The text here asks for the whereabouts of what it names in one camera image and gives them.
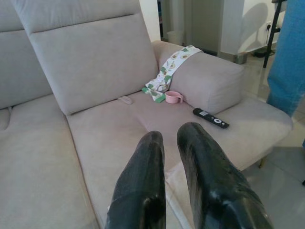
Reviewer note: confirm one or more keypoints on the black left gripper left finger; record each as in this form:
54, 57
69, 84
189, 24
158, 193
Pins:
143, 186

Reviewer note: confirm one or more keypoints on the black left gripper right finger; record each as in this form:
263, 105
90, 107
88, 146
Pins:
214, 181

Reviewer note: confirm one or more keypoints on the brass sofa leg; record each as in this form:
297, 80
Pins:
262, 163

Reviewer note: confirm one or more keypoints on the beige sofa armrest cushion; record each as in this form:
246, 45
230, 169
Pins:
209, 81

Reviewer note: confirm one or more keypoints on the beige fabric sofa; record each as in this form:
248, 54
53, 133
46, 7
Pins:
47, 155

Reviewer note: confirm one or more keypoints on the beige sofa backrest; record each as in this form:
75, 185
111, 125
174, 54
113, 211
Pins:
21, 66
90, 62

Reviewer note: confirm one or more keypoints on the black remote control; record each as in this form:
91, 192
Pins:
210, 117

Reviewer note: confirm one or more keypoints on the small pale pink object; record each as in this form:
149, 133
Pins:
125, 99

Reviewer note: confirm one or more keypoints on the pink cup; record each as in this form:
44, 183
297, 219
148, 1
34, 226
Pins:
171, 97

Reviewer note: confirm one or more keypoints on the avocado print cloth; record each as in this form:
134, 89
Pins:
166, 69

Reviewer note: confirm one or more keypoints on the blue fabric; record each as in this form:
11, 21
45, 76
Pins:
286, 59

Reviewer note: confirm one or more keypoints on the white waste bin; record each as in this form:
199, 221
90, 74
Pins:
175, 38

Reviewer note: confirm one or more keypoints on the black metal stand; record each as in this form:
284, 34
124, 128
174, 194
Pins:
271, 33

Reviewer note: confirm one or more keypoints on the white wall socket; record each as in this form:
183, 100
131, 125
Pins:
268, 26

